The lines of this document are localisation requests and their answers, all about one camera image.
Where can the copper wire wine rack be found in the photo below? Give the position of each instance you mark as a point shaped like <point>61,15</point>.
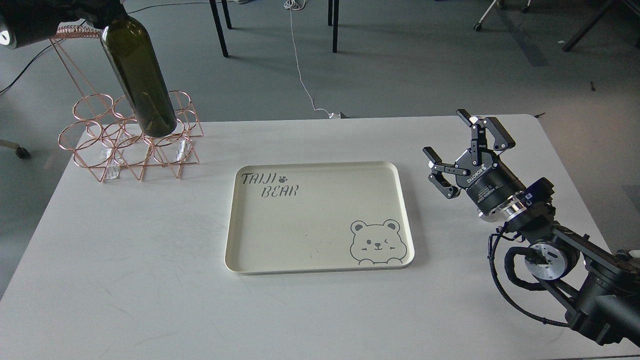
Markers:
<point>105,137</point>

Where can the chair caster base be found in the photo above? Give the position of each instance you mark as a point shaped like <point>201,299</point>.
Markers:
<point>499,7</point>

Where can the dark green wine bottle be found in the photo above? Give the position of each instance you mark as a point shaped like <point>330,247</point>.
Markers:
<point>128,47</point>

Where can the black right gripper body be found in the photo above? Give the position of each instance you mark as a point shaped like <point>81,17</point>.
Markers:
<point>489,184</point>

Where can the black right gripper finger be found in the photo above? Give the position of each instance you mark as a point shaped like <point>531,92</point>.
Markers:
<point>488,135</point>
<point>437,171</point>

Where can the cream bear serving tray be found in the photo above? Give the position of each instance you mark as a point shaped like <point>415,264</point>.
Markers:
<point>314,217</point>

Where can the black caster wheel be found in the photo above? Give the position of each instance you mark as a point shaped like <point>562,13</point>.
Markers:
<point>19,150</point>

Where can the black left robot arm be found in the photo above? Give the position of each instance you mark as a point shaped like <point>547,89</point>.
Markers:
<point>25,22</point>

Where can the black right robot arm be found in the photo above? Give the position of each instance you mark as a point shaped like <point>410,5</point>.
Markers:
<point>599,290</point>

